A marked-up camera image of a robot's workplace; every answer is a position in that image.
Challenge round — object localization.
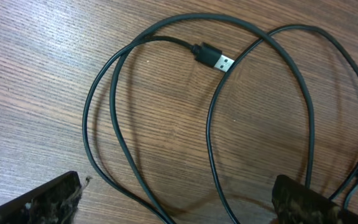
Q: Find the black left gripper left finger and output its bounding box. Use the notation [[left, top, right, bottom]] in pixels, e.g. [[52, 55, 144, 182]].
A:
[[0, 171, 83, 224]]

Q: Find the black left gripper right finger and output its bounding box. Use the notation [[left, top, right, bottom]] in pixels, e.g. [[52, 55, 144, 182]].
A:
[[272, 175, 358, 224]]

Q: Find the black USB cable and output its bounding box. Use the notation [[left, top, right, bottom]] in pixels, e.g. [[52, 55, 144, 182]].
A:
[[205, 24, 358, 224], [81, 12, 316, 224]]

